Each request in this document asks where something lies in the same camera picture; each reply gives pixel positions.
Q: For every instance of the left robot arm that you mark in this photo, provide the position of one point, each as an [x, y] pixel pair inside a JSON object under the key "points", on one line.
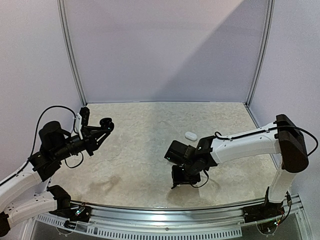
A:
{"points": [[57, 145]]}

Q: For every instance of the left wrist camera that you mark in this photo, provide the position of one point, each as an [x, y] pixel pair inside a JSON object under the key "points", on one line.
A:
{"points": [[81, 120]]}

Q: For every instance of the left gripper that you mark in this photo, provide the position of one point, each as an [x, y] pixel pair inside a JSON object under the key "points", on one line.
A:
{"points": [[88, 133]]}

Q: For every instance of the left frame post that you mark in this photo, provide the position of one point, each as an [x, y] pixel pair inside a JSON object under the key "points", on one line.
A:
{"points": [[61, 5]]}

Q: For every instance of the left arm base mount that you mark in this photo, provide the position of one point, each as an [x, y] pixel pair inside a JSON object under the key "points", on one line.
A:
{"points": [[73, 212]]}

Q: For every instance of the round black case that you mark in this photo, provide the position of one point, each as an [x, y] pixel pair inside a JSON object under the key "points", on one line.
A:
{"points": [[107, 124]]}

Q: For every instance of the aluminium front rail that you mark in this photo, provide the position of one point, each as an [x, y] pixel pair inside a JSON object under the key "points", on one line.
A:
{"points": [[224, 222]]}

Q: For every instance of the right frame post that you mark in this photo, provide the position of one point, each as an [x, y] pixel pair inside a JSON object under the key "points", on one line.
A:
{"points": [[262, 52]]}

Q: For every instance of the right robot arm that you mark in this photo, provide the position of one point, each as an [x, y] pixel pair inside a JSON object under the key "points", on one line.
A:
{"points": [[279, 137]]}

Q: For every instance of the frame post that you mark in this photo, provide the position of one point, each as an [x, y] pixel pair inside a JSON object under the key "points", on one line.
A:
{"points": [[61, 5], [262, 52]]}

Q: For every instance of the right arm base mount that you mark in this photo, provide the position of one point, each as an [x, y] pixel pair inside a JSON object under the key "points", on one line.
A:
{"points": [[263, 211]]}

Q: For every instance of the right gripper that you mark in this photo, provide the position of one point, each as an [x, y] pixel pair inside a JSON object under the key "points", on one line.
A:
{"points": [[182, 180]]}

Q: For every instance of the white earbud charging case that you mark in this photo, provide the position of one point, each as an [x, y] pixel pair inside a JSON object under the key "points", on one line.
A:
{"points": [[191, 136]]}

